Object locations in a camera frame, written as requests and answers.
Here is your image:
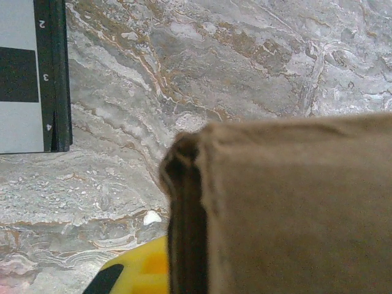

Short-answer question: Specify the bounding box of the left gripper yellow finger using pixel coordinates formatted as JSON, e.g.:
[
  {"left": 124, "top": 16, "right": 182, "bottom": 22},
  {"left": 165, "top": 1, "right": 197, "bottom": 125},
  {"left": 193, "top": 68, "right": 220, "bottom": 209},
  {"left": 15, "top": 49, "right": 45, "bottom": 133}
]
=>
[{"left": 81, "top": 235, "right": 170, "bottom": 294}]

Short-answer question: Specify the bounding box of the brown cardboard paper box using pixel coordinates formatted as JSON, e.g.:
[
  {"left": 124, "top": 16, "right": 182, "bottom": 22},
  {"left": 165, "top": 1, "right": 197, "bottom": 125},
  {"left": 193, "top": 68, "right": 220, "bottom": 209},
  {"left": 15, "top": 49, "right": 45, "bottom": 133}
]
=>
[{"left": 158, "top": 112, "right": 392, "bottom": 294}]

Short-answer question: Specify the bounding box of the small white scrap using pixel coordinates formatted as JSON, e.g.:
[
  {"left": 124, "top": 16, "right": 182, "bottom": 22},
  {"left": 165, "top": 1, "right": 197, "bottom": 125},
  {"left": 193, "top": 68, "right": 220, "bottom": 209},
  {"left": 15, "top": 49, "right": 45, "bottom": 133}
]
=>
[{"left": 143, "top": 210, "right": 162, "bottom": 225}]

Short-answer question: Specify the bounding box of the black grey chessboard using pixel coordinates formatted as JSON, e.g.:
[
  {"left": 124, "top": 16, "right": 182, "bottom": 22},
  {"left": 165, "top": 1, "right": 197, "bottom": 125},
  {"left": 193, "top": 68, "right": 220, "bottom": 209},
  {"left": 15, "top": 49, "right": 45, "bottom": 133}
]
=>
[{"left": 0, "top": 0, "right": 74, "bottom": 154}]

